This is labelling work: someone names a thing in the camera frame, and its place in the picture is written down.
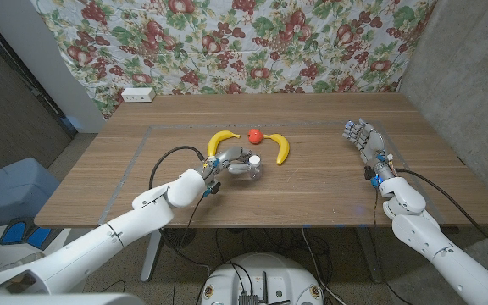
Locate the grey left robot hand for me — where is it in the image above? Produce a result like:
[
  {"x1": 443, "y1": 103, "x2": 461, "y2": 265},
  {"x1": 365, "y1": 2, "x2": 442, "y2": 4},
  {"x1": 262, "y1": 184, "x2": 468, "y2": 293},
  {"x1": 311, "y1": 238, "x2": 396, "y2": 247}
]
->
[{"x1": 213, "y1": 146, "x2": 253, "y2": 176}]

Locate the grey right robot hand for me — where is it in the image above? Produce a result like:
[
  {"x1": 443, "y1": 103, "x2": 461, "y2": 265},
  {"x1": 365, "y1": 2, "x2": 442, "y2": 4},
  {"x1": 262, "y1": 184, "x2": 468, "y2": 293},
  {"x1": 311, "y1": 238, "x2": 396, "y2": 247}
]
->
[{"x1": 341, "y1": 118, "x2": 387, "y2": 164}]

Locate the clear medicine bottle white cap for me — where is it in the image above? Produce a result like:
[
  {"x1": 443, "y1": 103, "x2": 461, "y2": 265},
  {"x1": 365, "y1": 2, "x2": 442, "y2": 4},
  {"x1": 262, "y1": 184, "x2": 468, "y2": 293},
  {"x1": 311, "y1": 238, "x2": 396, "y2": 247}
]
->
[{"x1": 246, "y1": 154, "x2": 263, "y2": 180}]

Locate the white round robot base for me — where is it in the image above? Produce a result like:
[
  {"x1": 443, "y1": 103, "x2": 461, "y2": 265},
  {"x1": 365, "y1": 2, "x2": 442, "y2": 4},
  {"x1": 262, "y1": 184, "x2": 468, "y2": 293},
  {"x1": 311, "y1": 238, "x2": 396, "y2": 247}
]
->
[{"x1": 201, "y1": 252, "x2": 324, "y2": 305}]

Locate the red apple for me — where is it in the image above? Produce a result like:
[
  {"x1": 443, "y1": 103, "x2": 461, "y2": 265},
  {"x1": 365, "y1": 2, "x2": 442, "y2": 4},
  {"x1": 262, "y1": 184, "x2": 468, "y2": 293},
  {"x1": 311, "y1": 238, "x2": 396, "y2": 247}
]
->
[{"x1": 247, "y1": 128, "x2": 265, "y2": 146}]

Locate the yellow banana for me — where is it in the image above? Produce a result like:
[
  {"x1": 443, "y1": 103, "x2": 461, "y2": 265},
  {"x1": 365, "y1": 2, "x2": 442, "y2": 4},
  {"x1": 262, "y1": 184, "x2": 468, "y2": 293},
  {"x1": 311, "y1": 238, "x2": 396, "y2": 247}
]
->
[
  {"x1": 263, "y1": 133, "x2": 291, "y2": 166},
  {"x1": 207, "y1": 130, "x2": 241, "y2": 158}
]

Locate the round black floor disc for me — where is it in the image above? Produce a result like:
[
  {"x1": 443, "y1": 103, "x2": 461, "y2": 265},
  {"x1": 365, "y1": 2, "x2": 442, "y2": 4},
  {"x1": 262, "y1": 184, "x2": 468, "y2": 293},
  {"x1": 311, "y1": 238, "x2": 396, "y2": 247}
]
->
[{"x1": 162, "y1": 227, "x2": 197, "y2": 249}]

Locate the floral fruit print backdrop cloth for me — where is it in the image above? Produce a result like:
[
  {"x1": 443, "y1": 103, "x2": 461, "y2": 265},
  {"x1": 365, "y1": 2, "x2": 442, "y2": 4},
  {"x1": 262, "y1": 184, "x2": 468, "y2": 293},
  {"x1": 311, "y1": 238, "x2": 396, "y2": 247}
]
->
[{"x1": 31, "y1": 0, "x2": 438, "y2": 119}]

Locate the white power outlet box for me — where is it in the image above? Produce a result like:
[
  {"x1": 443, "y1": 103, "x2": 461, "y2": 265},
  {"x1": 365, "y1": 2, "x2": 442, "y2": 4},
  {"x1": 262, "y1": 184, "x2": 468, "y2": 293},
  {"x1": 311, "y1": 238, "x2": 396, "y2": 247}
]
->
[{"x1": 120, "y1": 87, "x2": 157, "y2": 103}]

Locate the grey table leg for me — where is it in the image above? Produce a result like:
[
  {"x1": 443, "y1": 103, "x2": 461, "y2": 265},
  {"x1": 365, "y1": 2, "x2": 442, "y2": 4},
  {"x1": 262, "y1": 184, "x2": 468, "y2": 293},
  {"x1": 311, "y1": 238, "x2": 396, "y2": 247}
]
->
[
  {"x1": 356, "y1": 226, "x2": 385, "y2": 284},
  {"x1": 140, "y1": 230, "x2": 164, "y2": 284}
]

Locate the blue foot pedal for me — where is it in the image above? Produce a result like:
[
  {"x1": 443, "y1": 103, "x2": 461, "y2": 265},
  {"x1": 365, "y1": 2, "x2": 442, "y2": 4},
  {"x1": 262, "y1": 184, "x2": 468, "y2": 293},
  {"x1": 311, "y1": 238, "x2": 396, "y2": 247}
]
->
[
  {"x1": 25, "y1": 226, "x2": 53, "y2": 250},
  {"x1": 0, "y1": 218, "x2": 29, "y2": 246}
]

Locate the grey-blue plastic bin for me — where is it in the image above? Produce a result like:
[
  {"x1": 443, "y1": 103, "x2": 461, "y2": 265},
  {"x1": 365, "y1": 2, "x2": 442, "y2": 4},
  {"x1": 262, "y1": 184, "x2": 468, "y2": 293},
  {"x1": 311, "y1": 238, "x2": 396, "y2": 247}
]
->
[{"x1": 0, "y1": 157, "x2": 61, "y2": 228}]

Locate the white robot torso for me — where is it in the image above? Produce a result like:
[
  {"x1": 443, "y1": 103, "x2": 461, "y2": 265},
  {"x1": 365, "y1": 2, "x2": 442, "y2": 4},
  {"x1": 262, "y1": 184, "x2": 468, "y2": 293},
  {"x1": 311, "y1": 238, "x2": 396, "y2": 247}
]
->
[{"x1": 0, "y1": 292, "x2": 146, "y2": 305}]

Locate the white sneaker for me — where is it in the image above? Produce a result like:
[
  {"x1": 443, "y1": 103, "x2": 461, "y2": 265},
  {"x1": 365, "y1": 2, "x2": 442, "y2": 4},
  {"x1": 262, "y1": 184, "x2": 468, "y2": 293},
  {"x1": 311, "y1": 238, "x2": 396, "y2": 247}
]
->
[{"x1": 0, "y1": 252, "x2": 46, "y2": 275}]

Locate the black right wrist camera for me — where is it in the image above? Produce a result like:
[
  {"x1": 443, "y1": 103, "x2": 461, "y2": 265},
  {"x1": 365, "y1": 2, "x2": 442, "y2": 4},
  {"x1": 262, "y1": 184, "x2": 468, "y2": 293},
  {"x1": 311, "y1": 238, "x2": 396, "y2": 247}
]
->
[{"x1": 363, "y1": 165, "x2": 380, "y2": 188}]

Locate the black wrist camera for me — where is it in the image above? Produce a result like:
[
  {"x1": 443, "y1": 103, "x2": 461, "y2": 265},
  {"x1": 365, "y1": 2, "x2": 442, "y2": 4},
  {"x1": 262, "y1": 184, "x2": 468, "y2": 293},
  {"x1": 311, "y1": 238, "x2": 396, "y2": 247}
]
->
[
  {"x1": 363, "y1": 165, "x2": 380, "y2": 188},
  {"x1": 203, "y1": 180, "x2": 222, "y2": 198}
]

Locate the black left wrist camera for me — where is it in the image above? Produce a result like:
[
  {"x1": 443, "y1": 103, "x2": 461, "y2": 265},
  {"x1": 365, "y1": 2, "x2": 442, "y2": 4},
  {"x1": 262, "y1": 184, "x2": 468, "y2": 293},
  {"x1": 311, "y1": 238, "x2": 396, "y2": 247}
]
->
[{"x1": 203, "y1": 180, "x2": 222, "y2": 198}]

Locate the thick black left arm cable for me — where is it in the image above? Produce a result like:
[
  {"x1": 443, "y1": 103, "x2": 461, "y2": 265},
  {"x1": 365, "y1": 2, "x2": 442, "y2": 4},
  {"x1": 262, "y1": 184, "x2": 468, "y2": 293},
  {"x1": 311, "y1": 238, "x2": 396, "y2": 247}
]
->
[{"x1": 148, "y1": 145, "x2": 214, "y2": 305}]

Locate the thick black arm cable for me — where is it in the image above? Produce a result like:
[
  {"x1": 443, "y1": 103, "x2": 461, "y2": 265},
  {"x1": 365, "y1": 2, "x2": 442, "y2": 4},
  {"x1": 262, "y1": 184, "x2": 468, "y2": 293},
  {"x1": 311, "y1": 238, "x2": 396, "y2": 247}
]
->
[
  {"x1": 396, "y1": 168, "x2": 488, "y2": 264},
  {"x1": 148, "y1": 145, "x2": 214, "y2": 305}
]

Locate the thin black left wrist cable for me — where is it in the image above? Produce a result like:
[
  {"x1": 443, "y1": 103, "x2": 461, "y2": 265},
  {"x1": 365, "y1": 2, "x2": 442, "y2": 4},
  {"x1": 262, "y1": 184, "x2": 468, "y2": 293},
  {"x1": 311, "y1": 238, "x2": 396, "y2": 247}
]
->
[{"x1": 170, "y1": 195, "x2": 207, "y2": 305}]

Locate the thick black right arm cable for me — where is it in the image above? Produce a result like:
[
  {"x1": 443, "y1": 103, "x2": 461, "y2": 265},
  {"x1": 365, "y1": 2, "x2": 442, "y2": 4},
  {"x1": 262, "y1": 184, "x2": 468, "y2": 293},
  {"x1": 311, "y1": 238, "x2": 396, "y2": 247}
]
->
[{"x1": 396, "y1": 168, "x2": 488, "y2": 264}]

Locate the grey floor cable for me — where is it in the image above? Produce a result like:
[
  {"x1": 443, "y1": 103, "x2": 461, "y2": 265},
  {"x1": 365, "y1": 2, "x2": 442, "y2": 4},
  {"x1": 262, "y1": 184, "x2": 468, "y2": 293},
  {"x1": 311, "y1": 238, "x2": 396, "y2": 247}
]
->
[{"x1": 301, "y1": 226, "x2": 349, "y2": 305}]

